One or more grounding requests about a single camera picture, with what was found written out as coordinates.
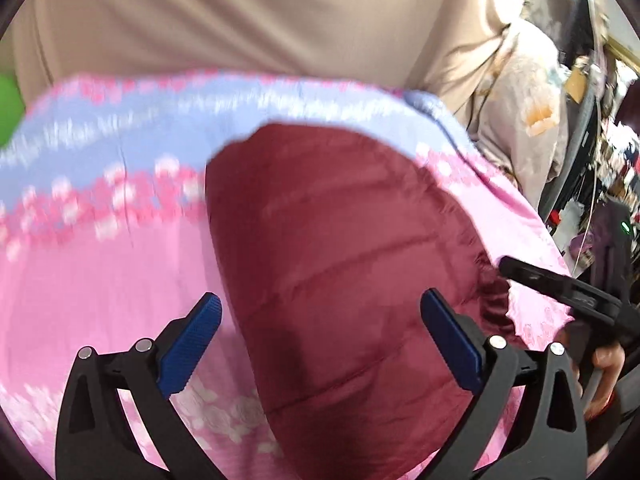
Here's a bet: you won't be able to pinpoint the person's right hand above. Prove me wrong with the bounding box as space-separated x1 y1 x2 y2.
554 322 625 420

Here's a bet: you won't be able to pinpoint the green plush pillow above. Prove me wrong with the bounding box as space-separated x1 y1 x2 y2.
0 74 25 148

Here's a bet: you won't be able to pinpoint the pink floral bed sheet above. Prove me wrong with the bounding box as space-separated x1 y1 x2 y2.
1 70 567 472

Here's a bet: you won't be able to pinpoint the maroon quilted puffer jacket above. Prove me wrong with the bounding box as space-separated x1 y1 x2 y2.
205 124 518 479

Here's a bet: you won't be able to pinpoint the beige floral cloth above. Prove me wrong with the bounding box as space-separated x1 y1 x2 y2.
468 0 598 207

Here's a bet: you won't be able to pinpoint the beige curtain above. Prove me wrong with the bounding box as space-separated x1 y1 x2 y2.
11 0 522 110

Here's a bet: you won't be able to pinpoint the cluttered shelf items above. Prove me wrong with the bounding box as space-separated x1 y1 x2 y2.
536 0 639 276

